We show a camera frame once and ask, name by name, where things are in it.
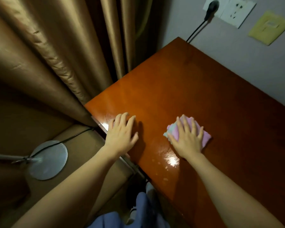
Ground person's right hand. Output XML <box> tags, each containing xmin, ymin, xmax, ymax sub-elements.
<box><xmin>167</xmin><ymin>114</ymin><xmax>204</xmax><ymax>161</ymax></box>

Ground person's left hand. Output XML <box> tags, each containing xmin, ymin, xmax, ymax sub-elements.
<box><xmin>104</xmin><ymin>112</ymin><xmax>139</xmax><ymax>159</ymax></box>

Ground pink cleaning cloth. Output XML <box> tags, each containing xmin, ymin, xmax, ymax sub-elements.
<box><xmin>163</xmin><ymin>116</ymin><xmax>212</xmax><ymax>149</ymax></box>

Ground person's right forearm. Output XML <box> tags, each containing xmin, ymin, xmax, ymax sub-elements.
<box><xmin>187</xmin><ymin>152</ymin><xmax>285</xmax><ymax>228</ymax></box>

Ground reddish wooden desk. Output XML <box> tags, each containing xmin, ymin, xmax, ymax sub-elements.
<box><xmin>84</xmin><ymin>37</ymin><xmax>285</xmax><ymax>228</ymax></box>

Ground person's black shoe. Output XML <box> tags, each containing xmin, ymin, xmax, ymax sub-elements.
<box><xmin>145</xmin><ymin>183</ymin><xmax>157</xmax><ymax>200</ymax></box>

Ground person's blue trousers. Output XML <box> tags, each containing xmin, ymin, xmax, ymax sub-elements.
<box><xmin>88</xmin><ymin>191</ymin><xmax>172</xmax><ymax>228</ymax></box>

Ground beige padded stool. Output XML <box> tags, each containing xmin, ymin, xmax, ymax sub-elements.
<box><xmin>0</xmin><ymin>123</ymin><xmax>138</xmax><ymax>228</ymax></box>

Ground brown curtain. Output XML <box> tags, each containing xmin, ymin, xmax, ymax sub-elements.
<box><xmin>0</xmin><ymin>0</ymin><xmax>155</xmax><ymax>127</ymax></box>

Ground black lamp cable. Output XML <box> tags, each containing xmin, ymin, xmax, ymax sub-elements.
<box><xmin>28</xmin><ymin>127</ymin><xmax>95</xmax><ymax>160</ymax></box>

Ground black plug with cable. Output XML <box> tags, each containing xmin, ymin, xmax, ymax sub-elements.
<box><xmin>186</xmin><ymin>0</ymin><xmax>220</xmax><ymax>44</ymax></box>

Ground white wall outlet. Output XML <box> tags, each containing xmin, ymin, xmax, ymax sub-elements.
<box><xmin>202</xmin><ymin>0</ymin><xmax>257</xmax><ymax>29</ymax></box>

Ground yellow wall sticker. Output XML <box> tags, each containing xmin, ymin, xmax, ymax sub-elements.
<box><xmin>248</xmin><ymin>11</ymin><xmax>285</xmax><ymax>47</ymax></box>

